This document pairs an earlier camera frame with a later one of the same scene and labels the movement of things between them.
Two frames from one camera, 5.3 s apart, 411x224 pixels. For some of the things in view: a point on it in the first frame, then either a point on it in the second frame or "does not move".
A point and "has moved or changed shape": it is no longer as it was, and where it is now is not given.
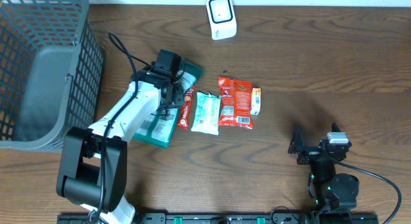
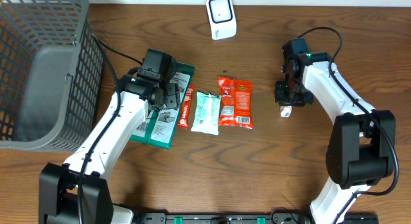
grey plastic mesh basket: [51, 69] does not move
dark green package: [158, 129] has moved or changed shape
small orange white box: [256, 94] -> [286, 110]
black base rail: [222, 218] does not move
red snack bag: [236, 103] does not move
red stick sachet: [183, 121] does not move
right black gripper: [297, 146] -> [283, 99]
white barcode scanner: [222, 17] does not move
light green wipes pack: [206, 119] does not move
